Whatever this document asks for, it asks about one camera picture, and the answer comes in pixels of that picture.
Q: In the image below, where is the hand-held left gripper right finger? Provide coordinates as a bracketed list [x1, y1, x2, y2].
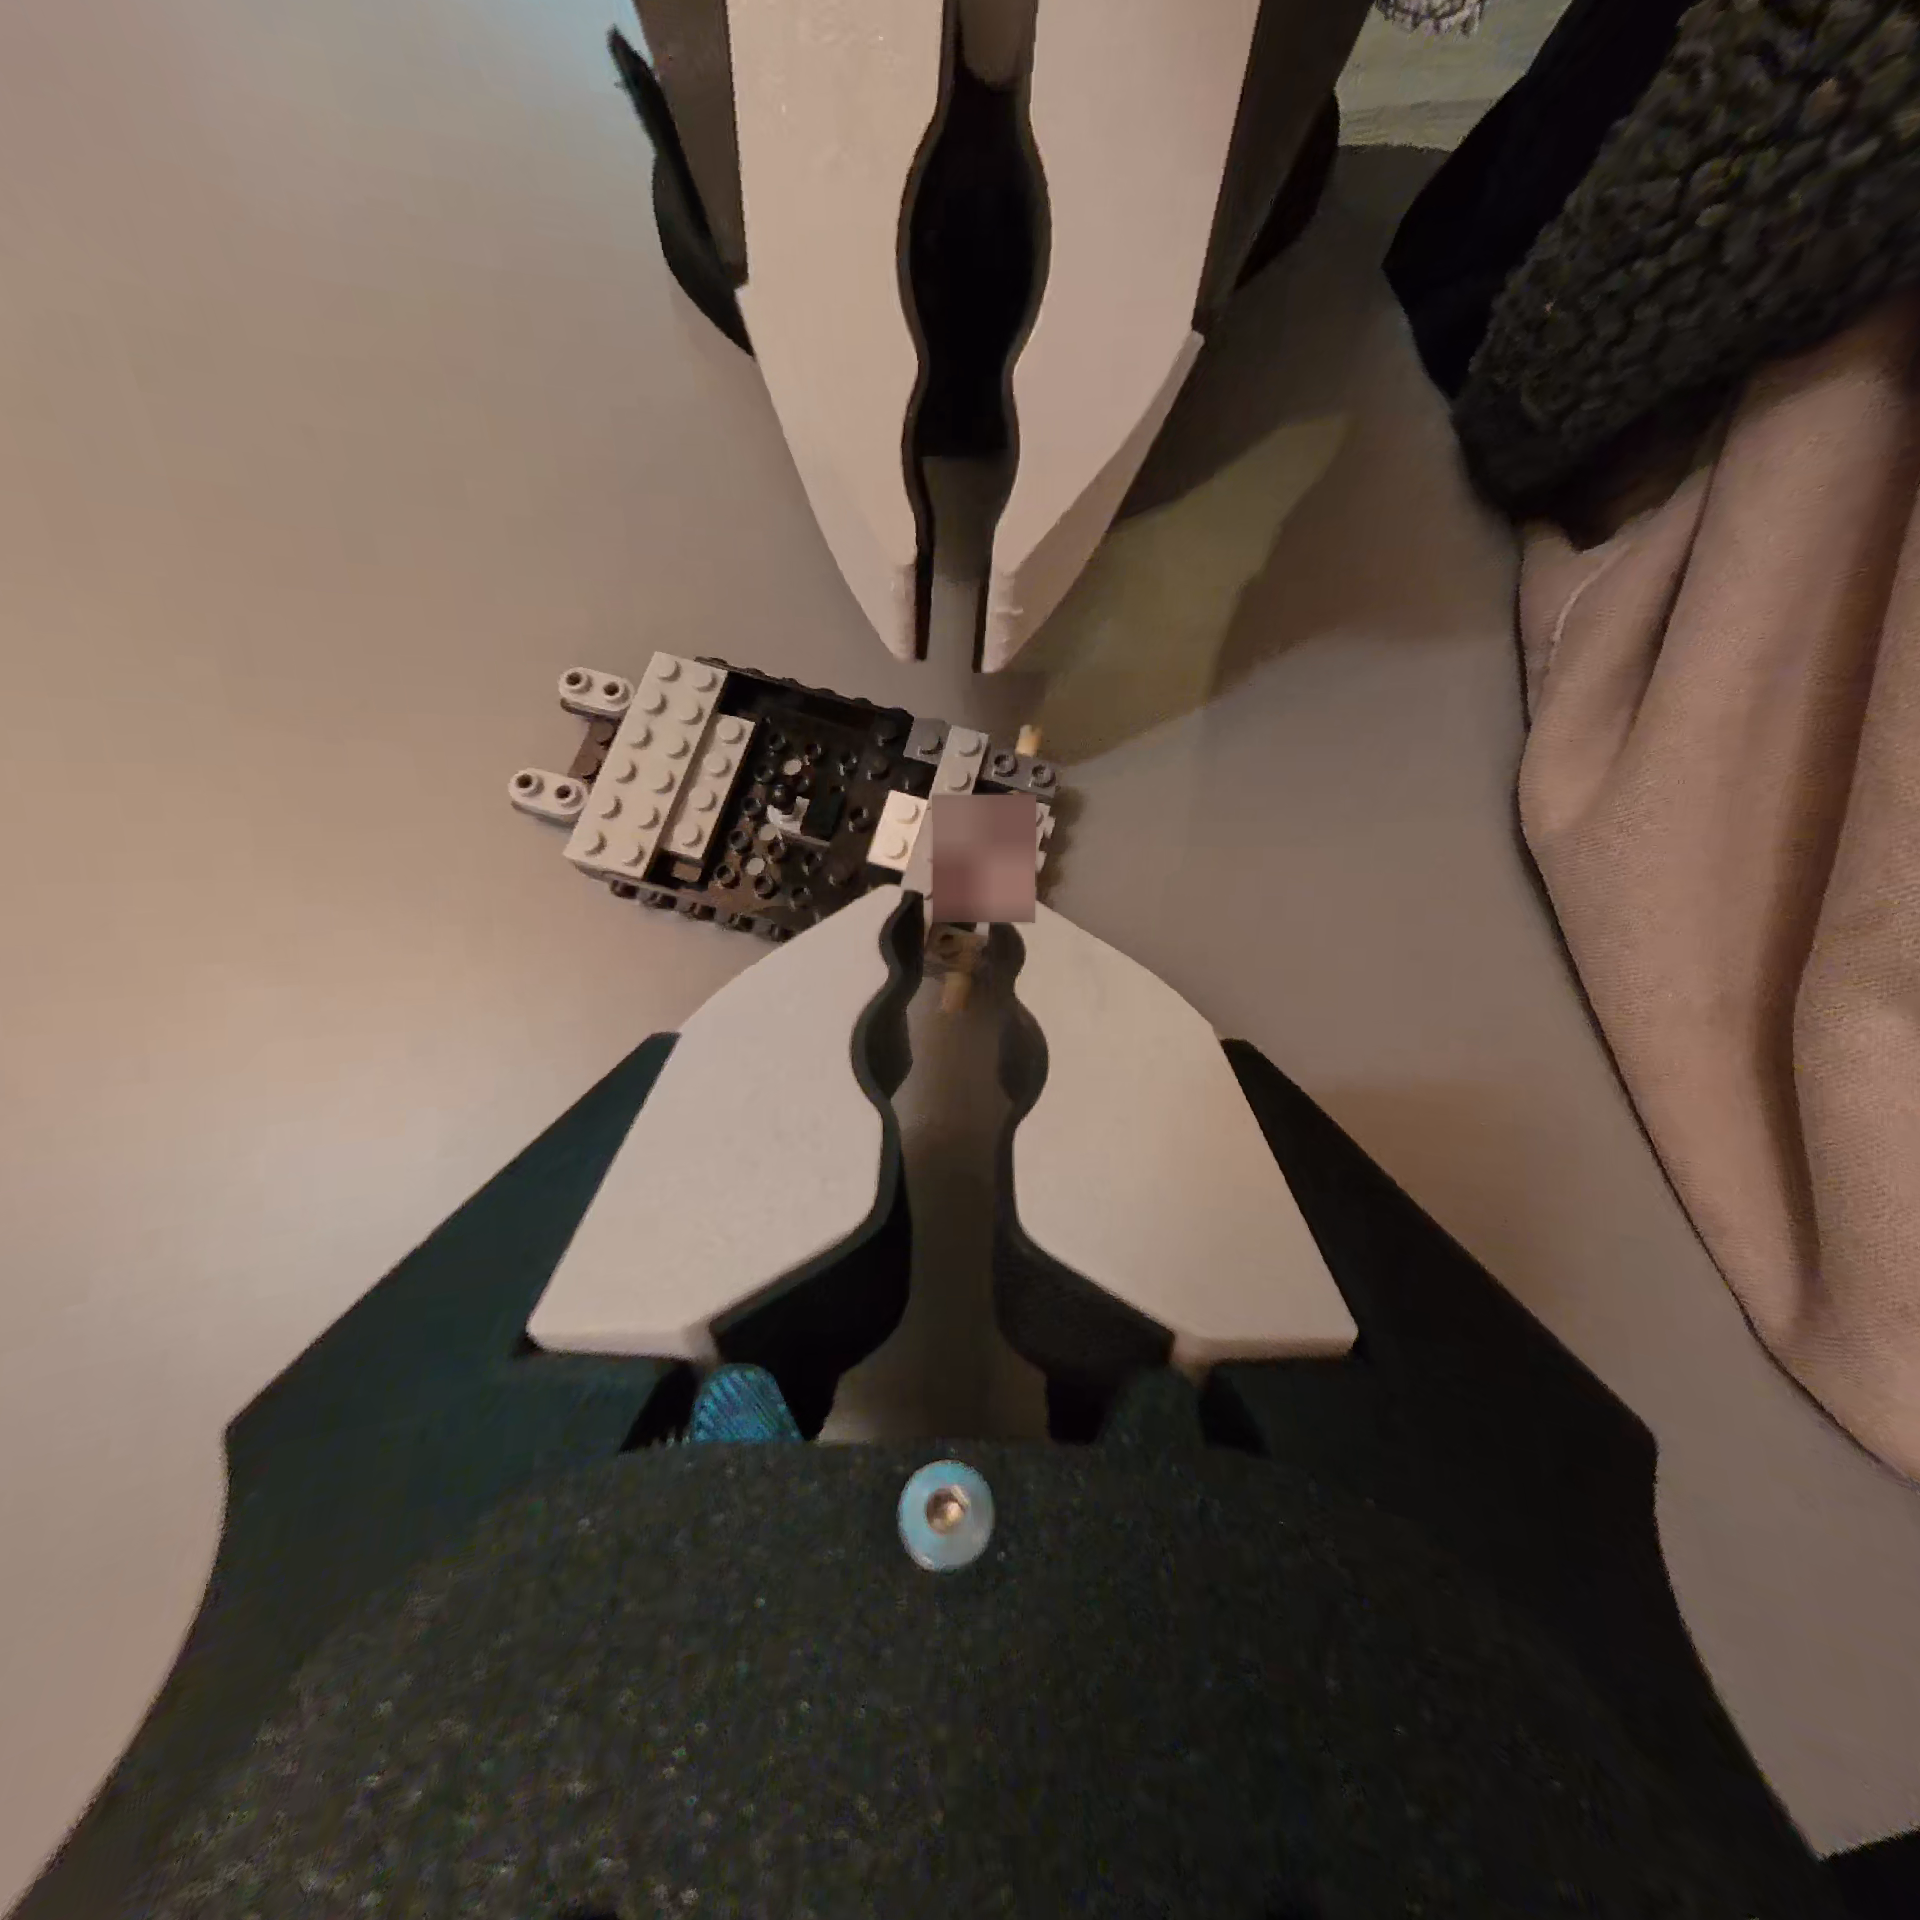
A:
[991, 910, 1361, 1444]

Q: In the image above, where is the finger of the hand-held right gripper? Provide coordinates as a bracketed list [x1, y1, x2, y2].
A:
[967, 0, 1265, 677]
[726, 0, 963, 664]

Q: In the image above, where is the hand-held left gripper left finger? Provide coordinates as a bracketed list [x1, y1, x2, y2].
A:
[526, 885, 922, 1444]

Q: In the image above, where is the black toy brick car chassis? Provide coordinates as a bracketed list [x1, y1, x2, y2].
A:
[507, 651, 1068, 1021]

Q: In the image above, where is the grey desk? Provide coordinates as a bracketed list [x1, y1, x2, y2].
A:
[0, 0, 1920, 1920]

